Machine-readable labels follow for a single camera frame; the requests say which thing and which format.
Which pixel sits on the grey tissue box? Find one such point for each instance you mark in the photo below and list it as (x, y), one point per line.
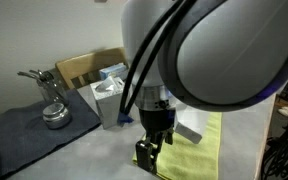
(109, 106)

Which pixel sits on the round steel container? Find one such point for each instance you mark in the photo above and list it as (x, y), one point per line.
(55, 116)

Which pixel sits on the white tissue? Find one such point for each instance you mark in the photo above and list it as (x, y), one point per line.
(106, 85)

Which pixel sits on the yellow microfibre towel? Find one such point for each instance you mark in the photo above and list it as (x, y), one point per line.
(197, 160)

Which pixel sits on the dark blue cloth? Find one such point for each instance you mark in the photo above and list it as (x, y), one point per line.
(20, 136)

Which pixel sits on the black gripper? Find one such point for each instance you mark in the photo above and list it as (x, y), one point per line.
(157, 120)

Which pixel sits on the glass jar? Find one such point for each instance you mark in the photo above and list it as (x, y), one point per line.
(54, 91)

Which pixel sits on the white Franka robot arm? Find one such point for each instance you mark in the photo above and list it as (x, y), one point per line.
(234, 50)

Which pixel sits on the blue cardboard box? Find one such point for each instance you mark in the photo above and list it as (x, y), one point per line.
(112, 71)

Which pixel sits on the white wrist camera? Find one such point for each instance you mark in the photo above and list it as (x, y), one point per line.
(189, 133)

